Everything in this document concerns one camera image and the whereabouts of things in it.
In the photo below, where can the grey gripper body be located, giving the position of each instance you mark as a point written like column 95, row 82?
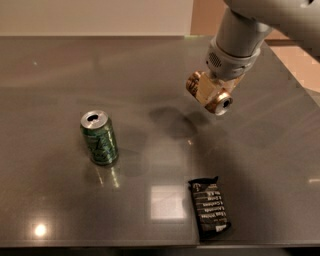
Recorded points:
column 230, row 64

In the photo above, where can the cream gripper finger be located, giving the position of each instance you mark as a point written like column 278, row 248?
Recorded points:
column 210, row 91

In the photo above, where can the orange soda can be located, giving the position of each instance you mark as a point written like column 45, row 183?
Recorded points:
column 217, row 109

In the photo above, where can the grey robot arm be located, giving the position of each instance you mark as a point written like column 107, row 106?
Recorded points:
column 236, row 46

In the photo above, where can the green soda can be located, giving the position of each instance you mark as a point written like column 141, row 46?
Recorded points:
column 97, row 130

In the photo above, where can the black snack packet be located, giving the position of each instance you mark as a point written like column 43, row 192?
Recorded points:
column 209, row 207

